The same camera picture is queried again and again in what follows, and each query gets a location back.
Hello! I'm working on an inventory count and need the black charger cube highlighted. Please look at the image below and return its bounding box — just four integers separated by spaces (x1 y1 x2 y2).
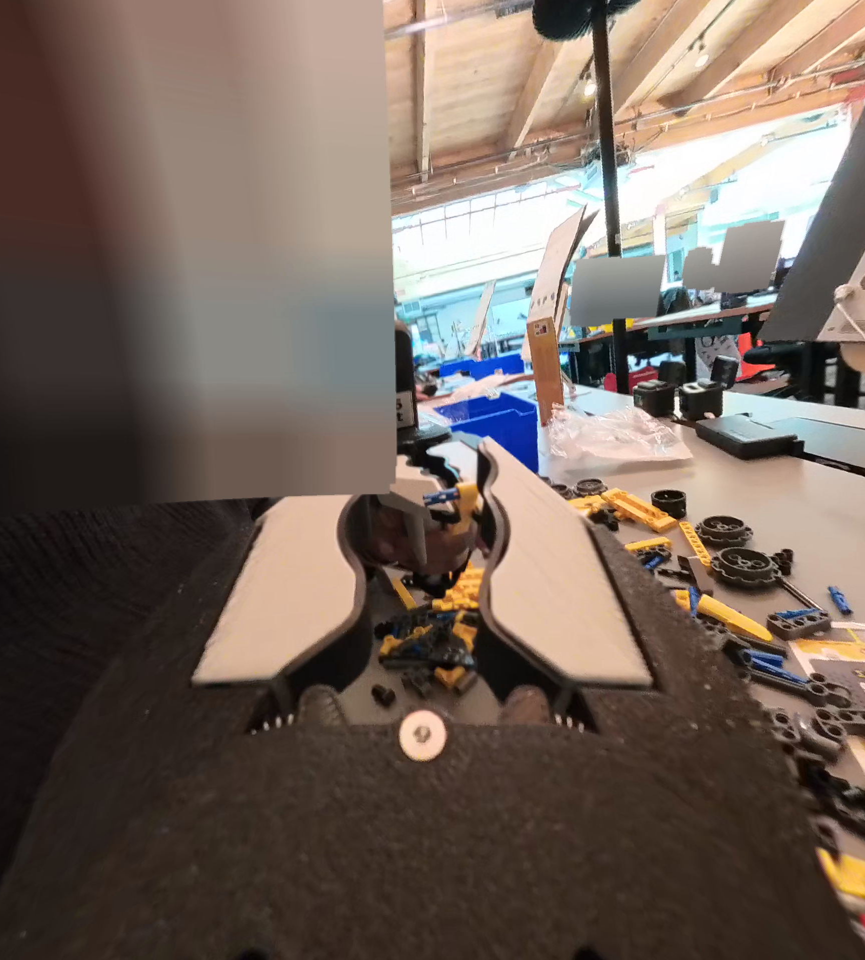
633 378 677 417
678 378 725 421

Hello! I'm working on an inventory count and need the black pole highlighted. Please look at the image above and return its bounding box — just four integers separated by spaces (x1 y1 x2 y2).
533 0 640 391

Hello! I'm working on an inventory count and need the sticker sheet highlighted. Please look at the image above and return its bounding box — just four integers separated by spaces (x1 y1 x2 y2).
788 622 865 927

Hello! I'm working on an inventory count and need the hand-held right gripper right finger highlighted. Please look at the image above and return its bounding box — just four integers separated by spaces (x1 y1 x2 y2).
476 438 655 691

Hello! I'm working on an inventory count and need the blue storage bin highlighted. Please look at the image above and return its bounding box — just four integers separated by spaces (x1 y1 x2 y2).
432 390 540 475

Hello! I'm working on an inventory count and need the clear plastic bag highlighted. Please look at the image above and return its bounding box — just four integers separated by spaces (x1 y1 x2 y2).
548 405 695 462

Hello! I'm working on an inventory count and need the black background desk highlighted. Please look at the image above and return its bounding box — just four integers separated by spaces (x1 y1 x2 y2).
560 292 779 391

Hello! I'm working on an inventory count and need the brown cardboard box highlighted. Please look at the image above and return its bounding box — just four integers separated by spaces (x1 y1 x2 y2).
524 315 567 426

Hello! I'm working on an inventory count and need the black power brick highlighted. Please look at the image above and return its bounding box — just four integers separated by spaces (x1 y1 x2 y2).
695 414 805 460

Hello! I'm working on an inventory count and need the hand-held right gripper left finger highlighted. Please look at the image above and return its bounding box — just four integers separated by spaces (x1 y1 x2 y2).
191 495 368 687

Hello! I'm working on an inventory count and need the yellow connector with blue pin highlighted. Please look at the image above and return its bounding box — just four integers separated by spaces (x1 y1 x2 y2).
423 483 482 534

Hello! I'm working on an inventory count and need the cardboard sheet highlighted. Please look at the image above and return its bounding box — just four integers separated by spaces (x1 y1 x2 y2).
530 204 600 331

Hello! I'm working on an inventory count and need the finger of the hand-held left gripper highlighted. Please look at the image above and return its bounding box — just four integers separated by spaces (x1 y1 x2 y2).
357 495 431 569
395 442 473 492

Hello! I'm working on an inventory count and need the pile of toy building pieces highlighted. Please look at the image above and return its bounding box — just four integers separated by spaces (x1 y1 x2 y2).
372 480 865 856

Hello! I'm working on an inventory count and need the person's black sweater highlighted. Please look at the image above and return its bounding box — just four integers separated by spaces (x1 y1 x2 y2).
0 498 276 954

